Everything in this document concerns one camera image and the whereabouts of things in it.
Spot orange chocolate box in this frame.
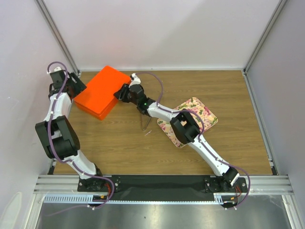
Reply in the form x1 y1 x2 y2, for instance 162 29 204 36
74 96 118 120

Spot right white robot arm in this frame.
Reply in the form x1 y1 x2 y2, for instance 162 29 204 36
114 84 240 192

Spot aluminium frame post right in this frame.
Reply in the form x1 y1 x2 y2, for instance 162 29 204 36
243 0 288 74

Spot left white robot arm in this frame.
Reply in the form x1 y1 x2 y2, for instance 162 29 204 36
35 67 105 192

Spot aluminium frame post left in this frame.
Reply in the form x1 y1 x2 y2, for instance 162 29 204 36
34 0 80 73

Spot aluminium frame post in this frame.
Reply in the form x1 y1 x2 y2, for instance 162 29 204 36
34 0 80 73
243 0 288 74

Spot metal tongs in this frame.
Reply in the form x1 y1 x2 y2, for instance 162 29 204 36
140 114 152 131

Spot floral serving tray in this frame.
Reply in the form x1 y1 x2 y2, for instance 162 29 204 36
157 97 218 148

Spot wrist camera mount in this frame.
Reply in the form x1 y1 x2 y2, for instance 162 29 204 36
47 66 62 74
129 73 141 87

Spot white cable duct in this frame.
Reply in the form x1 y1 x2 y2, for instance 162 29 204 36
43 193 236 206

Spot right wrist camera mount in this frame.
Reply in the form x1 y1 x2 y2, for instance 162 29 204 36
129 73 141 87

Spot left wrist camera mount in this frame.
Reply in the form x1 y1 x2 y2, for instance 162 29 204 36
47 66 62 74

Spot orange box lid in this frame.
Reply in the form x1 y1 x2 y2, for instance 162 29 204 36
74 65 132 115

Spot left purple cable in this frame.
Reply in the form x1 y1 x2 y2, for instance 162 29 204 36
46 61 115 210

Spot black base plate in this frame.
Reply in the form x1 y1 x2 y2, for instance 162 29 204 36
77 175 247 201

